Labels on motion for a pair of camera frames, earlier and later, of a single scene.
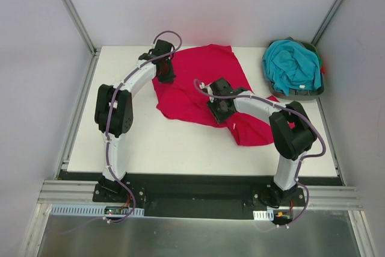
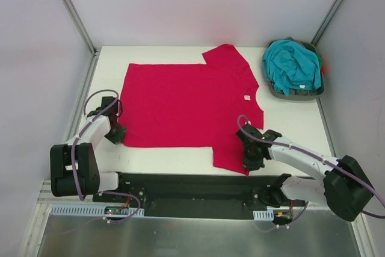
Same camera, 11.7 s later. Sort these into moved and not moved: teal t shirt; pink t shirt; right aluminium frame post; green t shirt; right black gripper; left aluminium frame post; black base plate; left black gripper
Moved: right black gripper; left black gripper; pink t shirt
Not moved: left aluminium frame post; right aluminium frame post; teal t shirt; black base plate; green t shirt
